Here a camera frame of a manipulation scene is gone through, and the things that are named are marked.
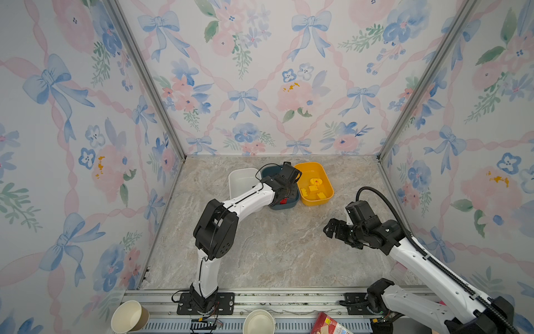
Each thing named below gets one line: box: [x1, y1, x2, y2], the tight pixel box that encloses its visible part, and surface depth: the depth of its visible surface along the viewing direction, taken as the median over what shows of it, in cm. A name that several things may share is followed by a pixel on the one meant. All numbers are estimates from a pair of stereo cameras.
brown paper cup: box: [111, 299, 150, 334], surface depth 67 cm
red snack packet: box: [310, 311, 354, 334], surface depth 68 cm
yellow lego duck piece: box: [310, 178, 323, 188], surface depth 108 cm
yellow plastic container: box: [294, 161, 335, 207], surface depth 105 cm
